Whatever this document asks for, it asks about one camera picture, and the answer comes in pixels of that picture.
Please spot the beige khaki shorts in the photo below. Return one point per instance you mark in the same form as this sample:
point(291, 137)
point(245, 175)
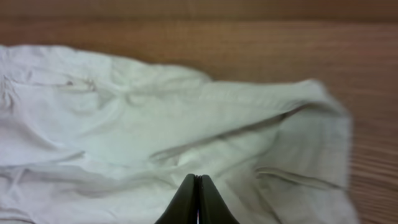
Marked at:
point(96, 138)

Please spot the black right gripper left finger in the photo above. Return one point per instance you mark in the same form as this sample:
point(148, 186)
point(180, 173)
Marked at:
point(183, 207)

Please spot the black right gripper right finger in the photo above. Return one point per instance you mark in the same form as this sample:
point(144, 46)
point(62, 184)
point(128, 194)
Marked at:
point(211, 206)

